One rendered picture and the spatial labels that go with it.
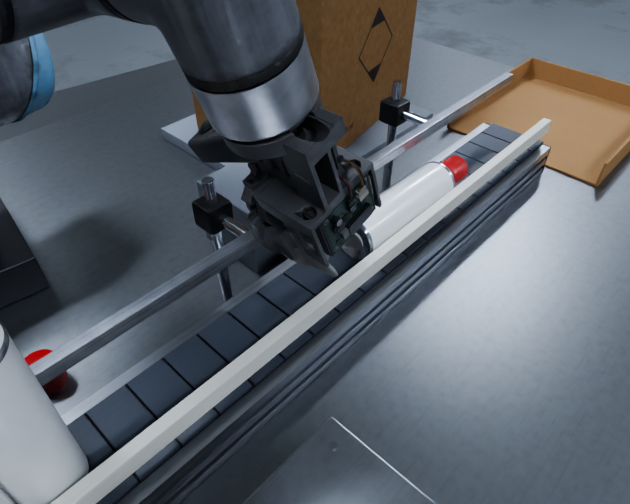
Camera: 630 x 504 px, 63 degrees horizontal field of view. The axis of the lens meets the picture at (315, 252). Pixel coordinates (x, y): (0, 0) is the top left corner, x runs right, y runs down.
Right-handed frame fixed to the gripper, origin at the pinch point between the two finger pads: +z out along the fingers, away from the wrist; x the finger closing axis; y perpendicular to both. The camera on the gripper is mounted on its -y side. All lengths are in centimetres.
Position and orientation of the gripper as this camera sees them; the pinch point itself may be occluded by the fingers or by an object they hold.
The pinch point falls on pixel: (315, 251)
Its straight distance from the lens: 51.0
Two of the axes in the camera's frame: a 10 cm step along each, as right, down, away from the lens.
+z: 2.4, 5.3, 8.1
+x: 6.4, -7.1, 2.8
